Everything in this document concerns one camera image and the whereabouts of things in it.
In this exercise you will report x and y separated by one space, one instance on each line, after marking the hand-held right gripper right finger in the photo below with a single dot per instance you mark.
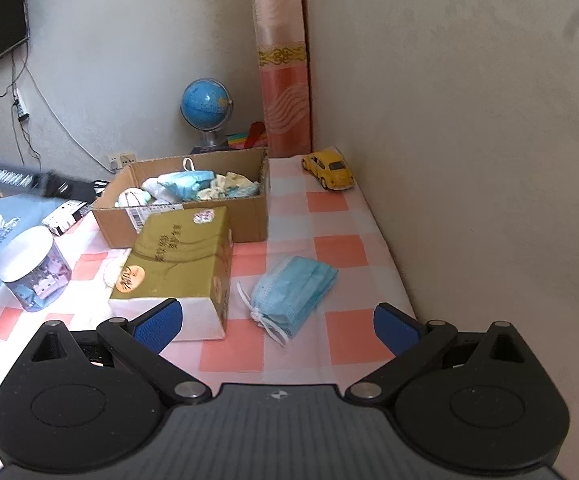
394 327

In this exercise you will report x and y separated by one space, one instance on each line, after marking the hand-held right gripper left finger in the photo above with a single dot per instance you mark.
162 322

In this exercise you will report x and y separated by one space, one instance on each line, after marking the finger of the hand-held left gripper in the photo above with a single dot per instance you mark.
56 183

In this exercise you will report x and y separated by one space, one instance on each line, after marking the thick blue face mask bundle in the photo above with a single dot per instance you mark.
294 290

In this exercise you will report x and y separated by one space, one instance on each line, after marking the small blue face mask bundle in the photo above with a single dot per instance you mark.
187 182

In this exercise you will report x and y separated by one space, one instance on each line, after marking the brown cardboard box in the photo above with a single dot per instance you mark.
249 220

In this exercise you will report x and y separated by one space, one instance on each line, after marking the blue sachet with teal tassel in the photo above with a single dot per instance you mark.
243 191

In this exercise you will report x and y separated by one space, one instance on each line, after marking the black and white carton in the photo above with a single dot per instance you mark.
66 215

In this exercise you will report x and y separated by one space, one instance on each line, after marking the gold tissue box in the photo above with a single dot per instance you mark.
179 255

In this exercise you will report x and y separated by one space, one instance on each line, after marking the white power strip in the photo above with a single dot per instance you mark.
20 106

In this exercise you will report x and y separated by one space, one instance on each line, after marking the white striped cloth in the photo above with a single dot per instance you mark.
132 198

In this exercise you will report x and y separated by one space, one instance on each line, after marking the clear jar with white lid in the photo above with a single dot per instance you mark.
31 272

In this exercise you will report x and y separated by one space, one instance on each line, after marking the blue desk globe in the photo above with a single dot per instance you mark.
204 102

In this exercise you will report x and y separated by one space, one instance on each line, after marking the yellow toy car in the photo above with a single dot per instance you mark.
332 167

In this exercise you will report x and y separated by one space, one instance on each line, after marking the rainbow coloured book stack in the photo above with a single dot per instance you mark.
237 141

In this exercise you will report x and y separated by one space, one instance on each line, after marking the red paper fan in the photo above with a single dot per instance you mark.
255 132

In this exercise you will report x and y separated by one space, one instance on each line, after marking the pink rolled mat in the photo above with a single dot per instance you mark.
282 60

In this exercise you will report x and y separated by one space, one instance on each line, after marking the white wall socket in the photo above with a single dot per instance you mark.
122 160

